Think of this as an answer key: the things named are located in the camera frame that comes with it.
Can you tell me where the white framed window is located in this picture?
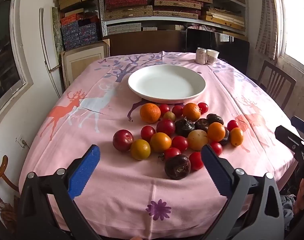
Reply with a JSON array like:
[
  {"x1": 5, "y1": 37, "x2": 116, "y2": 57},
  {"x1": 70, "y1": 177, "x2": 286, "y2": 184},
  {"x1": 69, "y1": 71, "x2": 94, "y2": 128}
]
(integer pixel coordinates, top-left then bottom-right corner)
[{"x1": 0, "y1": 0, "x2": 34, "y2": 128}]

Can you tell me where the white ceramic plate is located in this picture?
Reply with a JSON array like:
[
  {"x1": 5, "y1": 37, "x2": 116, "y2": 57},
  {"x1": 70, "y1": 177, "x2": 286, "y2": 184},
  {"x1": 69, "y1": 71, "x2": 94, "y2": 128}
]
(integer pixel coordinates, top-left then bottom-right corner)
[{"x1": 128, "y1": 64, "x2": 206, "y2": 104}]

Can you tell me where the pink printed tablecloth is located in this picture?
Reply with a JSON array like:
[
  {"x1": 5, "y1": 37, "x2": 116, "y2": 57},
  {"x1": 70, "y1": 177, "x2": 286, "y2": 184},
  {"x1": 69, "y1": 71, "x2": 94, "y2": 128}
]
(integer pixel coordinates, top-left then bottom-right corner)
[{"x1": 18, "y1": 51, "x2": 299, "y2": 239}]

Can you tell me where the stack of blue patterned boxes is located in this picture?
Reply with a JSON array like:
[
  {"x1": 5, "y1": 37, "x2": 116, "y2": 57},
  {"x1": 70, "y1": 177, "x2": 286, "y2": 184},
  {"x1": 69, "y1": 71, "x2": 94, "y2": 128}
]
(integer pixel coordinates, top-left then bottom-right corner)
[{"x1": 60, "y1": 14, "x2": 100, "y2": 51}]

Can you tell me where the checked beige curtain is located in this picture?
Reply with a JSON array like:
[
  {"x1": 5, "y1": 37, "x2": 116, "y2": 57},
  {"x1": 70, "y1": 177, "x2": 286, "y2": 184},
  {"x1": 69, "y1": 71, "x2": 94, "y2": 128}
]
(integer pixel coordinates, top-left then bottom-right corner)
[{"x1": 255, "y1": 0, "x2": 281, "y2": 61}]

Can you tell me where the small smooth orange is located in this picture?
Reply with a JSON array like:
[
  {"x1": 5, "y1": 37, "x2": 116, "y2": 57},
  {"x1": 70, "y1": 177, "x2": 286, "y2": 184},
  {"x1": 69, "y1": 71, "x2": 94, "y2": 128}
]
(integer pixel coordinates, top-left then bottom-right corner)
[
  {"x1": 130, "y1": 139, "x2": 151, "y2": 161},
  {"x1": 149, "y1": 132, "x2": 172, "y2": 153}
]

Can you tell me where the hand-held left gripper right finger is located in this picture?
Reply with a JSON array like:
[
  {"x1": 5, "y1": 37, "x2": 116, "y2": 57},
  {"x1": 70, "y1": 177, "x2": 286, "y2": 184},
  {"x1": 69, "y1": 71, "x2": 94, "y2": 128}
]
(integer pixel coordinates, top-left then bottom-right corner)
[{"x1": 201, "y1": 144, "x2": 286, "y2": 240}]

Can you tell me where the beige picture frame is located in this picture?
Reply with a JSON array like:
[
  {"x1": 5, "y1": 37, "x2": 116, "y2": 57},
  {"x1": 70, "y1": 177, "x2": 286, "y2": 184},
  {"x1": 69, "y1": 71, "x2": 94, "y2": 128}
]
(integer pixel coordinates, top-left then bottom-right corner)
[{"x1": 61, "y1": 39, "x2": 110, "y2": 90}]

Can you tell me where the white leaning board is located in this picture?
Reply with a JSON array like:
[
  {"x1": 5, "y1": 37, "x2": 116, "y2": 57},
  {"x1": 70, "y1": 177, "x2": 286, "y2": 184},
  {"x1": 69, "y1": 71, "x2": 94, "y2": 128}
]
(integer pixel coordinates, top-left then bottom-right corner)
[{"x1": 39, "y1": 7, "x2": 65, "y2": 98}]

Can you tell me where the carved wooden chair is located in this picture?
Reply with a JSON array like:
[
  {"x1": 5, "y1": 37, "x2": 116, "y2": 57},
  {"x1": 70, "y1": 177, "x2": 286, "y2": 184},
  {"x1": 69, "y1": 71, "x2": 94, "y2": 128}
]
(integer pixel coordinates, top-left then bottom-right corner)
[{"x1": 0, "y1": 155, "x2": 20, "y2": 232}]

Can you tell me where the dark red plum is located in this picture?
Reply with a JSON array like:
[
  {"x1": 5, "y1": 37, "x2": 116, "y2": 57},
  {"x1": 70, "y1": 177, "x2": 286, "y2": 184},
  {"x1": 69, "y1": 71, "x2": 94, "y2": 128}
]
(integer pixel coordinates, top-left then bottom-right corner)
[
  {"x1": 112, "y1": 129, "x2": 134, "y2": 152},
  {"x1": 156, "y1": 119, "x2": 176, "y2": 137}
]

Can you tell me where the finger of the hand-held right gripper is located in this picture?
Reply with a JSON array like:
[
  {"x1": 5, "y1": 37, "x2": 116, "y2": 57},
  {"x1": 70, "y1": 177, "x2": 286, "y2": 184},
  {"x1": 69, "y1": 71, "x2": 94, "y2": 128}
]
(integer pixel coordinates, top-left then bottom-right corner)
[
  {"x1": 275, "y1": 125, "x2": 304, "y2": 153},
  {"x1": 291, "y1": 116, "x2": 304, "y2": 134}
]

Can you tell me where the person's right hand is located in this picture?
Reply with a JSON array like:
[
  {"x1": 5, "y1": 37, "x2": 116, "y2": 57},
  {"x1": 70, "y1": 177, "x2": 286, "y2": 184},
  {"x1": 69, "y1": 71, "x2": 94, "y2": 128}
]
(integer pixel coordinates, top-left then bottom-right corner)
[{"x1": 293, "y1": 177, "x2": 304, "y2": 215}]

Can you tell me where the black panel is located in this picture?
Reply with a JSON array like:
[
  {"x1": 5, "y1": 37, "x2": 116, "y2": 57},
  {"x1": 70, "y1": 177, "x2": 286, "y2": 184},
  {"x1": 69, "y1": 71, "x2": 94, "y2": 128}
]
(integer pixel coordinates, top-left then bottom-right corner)
[{"x1": 186, "y1": 28, "x2": 251, "y2": 76}]

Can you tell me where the pale yellow plum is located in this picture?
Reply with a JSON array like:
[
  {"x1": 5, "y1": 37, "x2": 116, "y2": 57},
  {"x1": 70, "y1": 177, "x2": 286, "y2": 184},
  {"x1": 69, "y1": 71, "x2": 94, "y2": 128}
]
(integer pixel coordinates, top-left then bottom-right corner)
[{"x1": 187, "y1": 129, "x2": 209, "y2": 151}]

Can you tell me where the oval orange kumquat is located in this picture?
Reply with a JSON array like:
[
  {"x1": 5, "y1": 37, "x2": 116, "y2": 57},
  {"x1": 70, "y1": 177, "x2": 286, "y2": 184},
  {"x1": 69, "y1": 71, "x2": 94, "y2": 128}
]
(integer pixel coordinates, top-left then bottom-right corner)
[{"x1": 230, "y1": 127, "x2": 244, "y2": 147}]

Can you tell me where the white paper cup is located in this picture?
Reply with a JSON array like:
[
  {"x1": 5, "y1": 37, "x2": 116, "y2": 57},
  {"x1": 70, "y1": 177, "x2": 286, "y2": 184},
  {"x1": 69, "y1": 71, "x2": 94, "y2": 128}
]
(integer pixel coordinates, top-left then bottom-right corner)
[{"x1": 206, "y1": 49, "x2": 220, "y2": 66}]

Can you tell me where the bright window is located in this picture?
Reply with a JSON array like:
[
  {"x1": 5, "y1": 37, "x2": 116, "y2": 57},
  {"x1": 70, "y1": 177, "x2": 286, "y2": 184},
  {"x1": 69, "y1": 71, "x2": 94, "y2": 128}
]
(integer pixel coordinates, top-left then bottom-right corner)
[{"x1": 272, "y1": 0, "x2": 304, "y2": 71}]

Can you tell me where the stack of woven flat boxes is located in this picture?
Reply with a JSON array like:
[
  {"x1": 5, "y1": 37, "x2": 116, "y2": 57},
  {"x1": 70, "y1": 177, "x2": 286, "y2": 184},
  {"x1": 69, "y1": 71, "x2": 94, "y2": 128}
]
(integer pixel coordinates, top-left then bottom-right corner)
[{"x1": 103, "y1": 0, "x2": 246, "y2": 34}]

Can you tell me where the grey crumpled cloth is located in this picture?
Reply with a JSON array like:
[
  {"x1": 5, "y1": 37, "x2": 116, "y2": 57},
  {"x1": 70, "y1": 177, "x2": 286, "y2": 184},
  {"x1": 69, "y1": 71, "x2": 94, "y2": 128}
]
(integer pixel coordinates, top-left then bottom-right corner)
[{"x1": 280, "y1": 194, "x2": 296, "y2": 232}]

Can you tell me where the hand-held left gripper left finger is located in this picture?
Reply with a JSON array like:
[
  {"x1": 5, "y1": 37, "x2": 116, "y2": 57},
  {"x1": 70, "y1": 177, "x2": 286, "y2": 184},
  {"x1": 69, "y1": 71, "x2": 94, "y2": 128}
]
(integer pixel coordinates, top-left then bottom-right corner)
[{"x1": 16, "y1": 144, "x2": 103, "y2": 240}]

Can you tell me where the green marble slab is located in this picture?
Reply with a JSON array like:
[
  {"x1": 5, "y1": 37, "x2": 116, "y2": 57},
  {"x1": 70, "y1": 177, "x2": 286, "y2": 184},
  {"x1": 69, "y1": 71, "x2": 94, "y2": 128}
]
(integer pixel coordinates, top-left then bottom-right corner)
[{"x1": 51, "y1": 6, "x2": 65, "y2": 54}]

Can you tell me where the brown wooden board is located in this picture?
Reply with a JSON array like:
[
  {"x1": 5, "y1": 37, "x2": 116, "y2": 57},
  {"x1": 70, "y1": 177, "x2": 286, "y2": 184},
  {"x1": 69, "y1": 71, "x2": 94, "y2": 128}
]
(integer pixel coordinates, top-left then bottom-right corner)
[{"x1": 109, "y1": 29, "x2": 188, "y2": 57}]

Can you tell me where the white wall socket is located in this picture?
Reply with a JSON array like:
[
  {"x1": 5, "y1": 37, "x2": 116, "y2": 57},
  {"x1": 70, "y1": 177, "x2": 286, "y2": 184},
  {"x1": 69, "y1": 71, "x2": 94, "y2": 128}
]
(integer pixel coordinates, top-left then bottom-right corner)
[{"x1": 17, "y1": 134, "x2": 30, "y2": 149}]

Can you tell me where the dark wooden chair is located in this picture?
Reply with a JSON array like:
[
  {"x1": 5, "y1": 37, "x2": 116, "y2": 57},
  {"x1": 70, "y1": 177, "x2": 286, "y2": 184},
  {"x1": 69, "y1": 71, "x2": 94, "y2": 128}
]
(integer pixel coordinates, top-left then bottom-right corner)
[{"x1": 257, "y1": 60, "x2": 297, "y2": 110}]

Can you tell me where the white drink can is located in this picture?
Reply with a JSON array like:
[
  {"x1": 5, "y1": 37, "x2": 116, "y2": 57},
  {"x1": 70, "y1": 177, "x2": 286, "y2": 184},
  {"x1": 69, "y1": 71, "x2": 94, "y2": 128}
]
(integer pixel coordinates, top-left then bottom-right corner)
[{"x1": 195, "y1": 47, "x2": 208, "y2": 64}]

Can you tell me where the white metal shelf rack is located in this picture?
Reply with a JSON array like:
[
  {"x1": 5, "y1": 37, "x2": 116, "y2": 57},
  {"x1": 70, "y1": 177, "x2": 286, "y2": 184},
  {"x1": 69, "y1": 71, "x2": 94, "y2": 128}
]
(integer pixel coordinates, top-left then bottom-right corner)
[{"x1": 97, "y1": 0, "x2": 250, "y2": 38}]

